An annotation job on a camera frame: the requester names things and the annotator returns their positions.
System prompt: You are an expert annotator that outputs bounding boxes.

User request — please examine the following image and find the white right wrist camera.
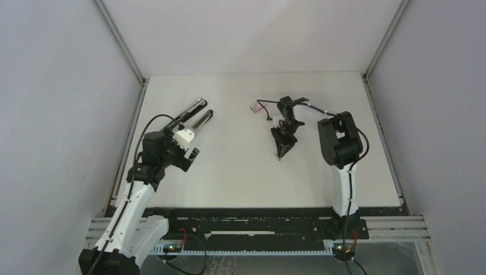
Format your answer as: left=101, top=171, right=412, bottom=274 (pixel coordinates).
left=266, top=117, right=275, bottom=128

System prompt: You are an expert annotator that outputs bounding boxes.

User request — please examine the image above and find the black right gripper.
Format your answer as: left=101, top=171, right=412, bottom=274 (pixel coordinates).
left=271, top=121, right=301, bottom=159

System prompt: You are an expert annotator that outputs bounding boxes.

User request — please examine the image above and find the black stapler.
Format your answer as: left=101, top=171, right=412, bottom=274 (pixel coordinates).
left=164, top=98, right=208, bottom=129

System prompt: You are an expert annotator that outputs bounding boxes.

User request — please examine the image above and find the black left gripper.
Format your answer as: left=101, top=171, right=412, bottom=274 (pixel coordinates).
left=159, top=128, right=198, bottom=172

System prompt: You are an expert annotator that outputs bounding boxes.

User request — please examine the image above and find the aluminium frame rail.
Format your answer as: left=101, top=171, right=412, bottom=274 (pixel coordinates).
left=85, top=217, right=432, bottom=256

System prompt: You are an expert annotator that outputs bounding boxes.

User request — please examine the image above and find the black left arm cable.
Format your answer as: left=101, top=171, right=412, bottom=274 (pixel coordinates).
left=83, top=113, right=177, bottom=275

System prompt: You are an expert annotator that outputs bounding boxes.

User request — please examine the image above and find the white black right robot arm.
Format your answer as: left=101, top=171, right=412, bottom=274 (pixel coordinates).
left=271, top=96, right=367, bottom=238

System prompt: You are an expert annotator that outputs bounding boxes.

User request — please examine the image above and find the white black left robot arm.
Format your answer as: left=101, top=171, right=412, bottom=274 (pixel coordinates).
left=79, top=128, right=199, bottom=274

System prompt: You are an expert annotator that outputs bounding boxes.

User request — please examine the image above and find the red white staple box sleeve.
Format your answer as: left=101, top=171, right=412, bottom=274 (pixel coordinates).
left=250, top=101, right=264, bottom=113

